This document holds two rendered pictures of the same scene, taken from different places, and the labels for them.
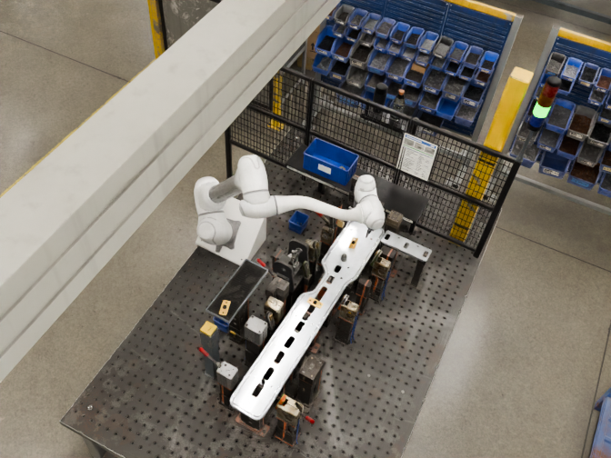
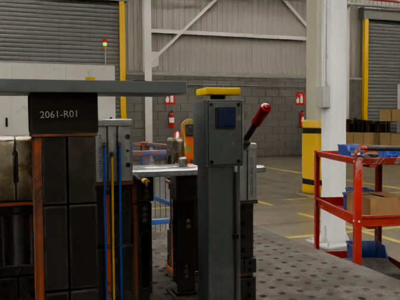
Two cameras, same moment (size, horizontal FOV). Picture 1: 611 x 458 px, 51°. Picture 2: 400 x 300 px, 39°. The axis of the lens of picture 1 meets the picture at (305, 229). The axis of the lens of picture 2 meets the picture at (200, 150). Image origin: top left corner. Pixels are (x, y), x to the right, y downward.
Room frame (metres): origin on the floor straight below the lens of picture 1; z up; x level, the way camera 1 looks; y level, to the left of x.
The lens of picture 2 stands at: (2.25, 1.10, 1.11)
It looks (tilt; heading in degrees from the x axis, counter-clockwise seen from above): 3 degrees down; 226
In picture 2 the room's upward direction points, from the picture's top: straight up
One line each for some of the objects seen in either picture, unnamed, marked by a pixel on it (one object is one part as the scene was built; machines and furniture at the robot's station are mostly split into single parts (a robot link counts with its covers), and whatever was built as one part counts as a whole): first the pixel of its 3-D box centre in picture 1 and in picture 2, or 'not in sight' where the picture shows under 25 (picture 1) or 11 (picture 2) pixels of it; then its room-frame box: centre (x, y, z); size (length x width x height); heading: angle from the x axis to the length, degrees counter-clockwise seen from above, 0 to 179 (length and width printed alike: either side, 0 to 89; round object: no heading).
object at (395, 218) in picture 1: (390, 234); not in sight; (2.49, -0.52, 0.88); 0.08 x 0.08 x 0.36; 65
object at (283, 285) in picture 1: (279, 302); not in sight; (1.92, 0.10, 0.89); 0.13 x 0.11 x 0.38; 65
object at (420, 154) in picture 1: (416, 156); not in sight; (2.75, -0.61, 1.30); 0.23 x 0.02 x 0.31; 65
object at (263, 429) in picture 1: (252, 412); not in sight; (1.30, 0.17, 0.84); 0.18 x 0.06 x 0.29; 65
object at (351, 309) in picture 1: (346, 322); not in sight; (1.85, -0.27, 0.87); 0.12 x 0.09 x 0.35; 65
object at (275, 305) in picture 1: (274, 323); (17, 239); (1.79, 0.12, 0.89); 0.13 x 0.11 x 0.38; 65
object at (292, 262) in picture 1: (290, 279); not in sight; (2.04, 0.05, 0.94); 0.18 x 0.13 x 0.49; 155
